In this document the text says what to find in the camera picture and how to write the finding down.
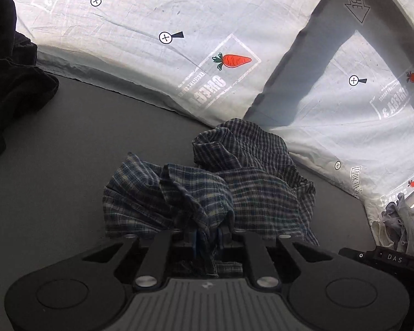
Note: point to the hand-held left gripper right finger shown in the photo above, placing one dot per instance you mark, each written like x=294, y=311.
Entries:
x=222, y=239

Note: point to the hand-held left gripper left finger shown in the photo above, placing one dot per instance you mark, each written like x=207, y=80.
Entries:
x=194, y=244

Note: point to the blue plaid shirt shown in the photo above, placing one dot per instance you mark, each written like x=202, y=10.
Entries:
x=227, y=186

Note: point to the cream cloth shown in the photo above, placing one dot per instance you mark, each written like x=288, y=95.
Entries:
x=377, y=232

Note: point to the grey cloth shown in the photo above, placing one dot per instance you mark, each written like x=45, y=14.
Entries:
x=402, y=222

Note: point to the white printed sheet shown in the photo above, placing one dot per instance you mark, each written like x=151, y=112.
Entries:
x=193, y=41

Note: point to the black garment pile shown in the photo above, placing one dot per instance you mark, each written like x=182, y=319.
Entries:
x=10, y=86

